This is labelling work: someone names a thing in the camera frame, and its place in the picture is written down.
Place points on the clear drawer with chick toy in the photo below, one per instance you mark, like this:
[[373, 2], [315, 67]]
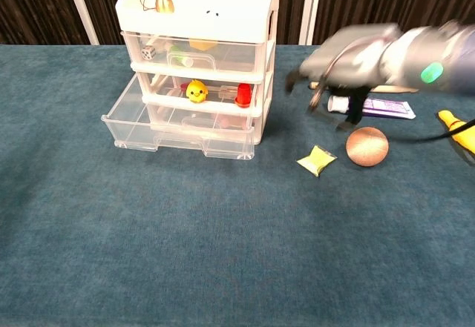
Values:
[[126, 123]]

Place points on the red toy cup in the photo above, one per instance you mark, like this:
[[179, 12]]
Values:
[[243, 93]]

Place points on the dark brown pleated curtain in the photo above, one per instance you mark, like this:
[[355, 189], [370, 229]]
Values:
[[37, 8]]

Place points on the yellow rubber toy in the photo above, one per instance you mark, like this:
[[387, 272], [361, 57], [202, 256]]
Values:
[[464, 138]]

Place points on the white frame post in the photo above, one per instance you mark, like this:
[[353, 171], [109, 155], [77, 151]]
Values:
[[311, 8], [81, 8]]

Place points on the small white black-dotted object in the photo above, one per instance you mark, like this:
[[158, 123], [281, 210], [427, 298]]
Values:
[[212, 12]]

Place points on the wooden stick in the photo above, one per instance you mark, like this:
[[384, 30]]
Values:
[[397, 89]]

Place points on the teal table cloth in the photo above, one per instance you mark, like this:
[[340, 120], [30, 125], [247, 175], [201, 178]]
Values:
[[148, 249]]

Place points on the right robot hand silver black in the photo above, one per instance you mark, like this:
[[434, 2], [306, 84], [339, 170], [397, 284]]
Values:
[[349, 56]]

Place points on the purple white toothpaste tube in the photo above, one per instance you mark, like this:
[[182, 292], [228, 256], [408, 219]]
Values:
[[389, 107]]

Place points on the white plastic drawer unit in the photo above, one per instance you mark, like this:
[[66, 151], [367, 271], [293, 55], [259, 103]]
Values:
[[208, 26]]

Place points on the orange ball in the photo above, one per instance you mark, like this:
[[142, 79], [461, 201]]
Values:
[[367, 146]]

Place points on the yellow toy block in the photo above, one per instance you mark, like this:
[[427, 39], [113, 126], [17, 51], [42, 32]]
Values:
[[203, 44]]

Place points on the clear drawer with die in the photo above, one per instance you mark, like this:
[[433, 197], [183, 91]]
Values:
[[237, 54]]

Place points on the white die black dots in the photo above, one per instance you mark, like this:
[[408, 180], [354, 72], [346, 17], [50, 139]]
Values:
[[148, 52]]

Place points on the yellow chick toy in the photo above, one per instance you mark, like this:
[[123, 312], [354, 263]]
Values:
[[196, 91]]

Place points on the green white toy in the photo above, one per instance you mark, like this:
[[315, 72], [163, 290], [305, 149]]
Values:
[[178, 50]]

